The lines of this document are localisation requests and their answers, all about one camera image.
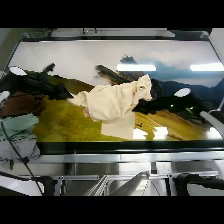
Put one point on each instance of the cream shirt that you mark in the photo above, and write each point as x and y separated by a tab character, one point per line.
111	101

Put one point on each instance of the pale green garment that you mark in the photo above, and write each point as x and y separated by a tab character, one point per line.
18	124

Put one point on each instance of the silver frame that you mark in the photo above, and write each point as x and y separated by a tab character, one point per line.
110	166

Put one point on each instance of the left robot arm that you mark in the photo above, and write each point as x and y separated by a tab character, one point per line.
30	82

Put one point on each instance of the brown garment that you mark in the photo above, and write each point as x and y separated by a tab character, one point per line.
21	104

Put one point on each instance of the grey garment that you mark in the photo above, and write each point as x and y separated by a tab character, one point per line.
16	146

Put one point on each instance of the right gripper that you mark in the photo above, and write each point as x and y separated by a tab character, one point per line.
144	106

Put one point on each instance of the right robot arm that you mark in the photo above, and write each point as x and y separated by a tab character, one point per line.
186	102

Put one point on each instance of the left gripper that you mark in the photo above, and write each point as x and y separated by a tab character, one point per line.
63	92

